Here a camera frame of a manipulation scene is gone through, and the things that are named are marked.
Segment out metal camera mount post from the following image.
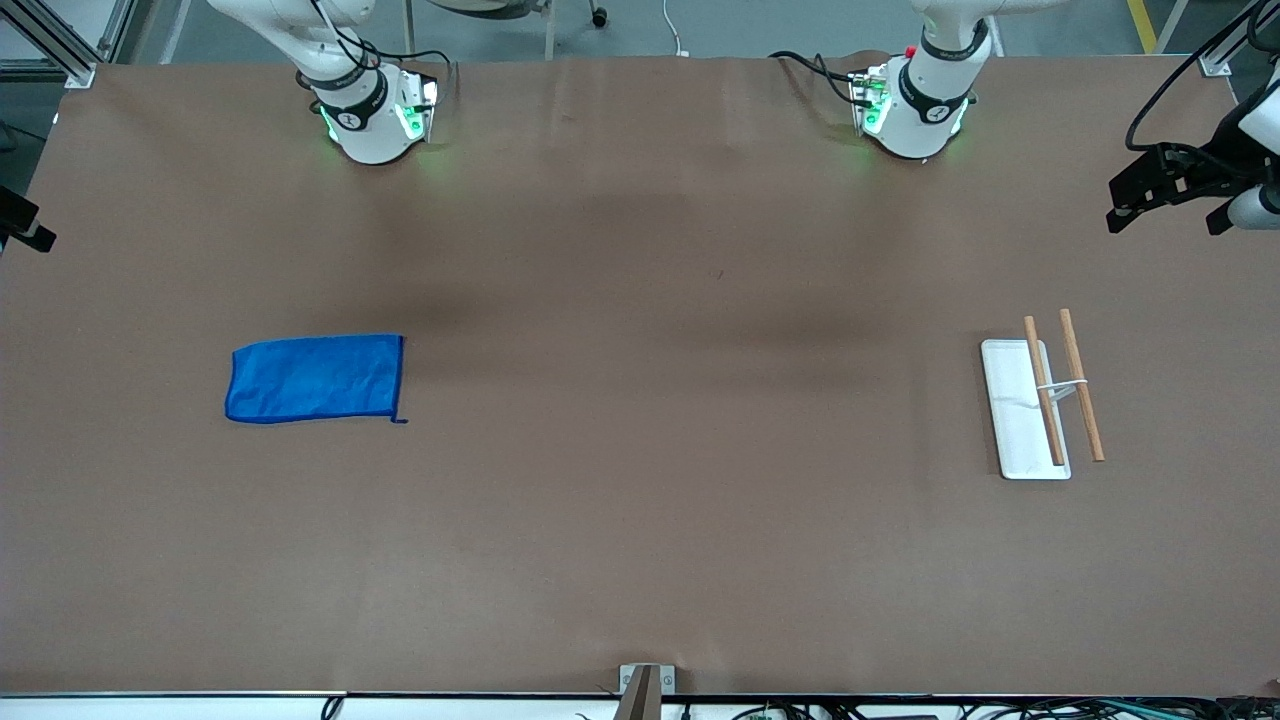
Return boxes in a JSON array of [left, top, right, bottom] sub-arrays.
[[618, 663, 677, 720]]

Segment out chair base with castor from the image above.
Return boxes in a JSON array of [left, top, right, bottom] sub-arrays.
[[405, 0, 611, 61]]

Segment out black arm base cable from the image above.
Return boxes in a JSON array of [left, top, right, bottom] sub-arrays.
[[300, 0, 457, 96], [768, 50, 863, 106]]

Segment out black left arm base cable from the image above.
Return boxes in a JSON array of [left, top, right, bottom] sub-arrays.
[[768, 50, 863, 106]]

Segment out brown table cover sheet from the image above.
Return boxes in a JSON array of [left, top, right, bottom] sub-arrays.
[[0, 50, 1280, 698]]

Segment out black right arm base cable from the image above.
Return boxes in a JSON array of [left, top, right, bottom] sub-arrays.
[[300, 0, 457, 96]]

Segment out blue microfibre towel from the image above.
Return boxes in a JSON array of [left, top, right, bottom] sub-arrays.
[[224, 333, 409, 425]]

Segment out aluminium frame post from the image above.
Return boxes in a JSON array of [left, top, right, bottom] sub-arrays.
[[0, 0, 133, 87], [1198, 0, 1280, 79]]

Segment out white rack with wooden rods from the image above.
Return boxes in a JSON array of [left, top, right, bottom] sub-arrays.
[[980, 339, 1089, 481]]

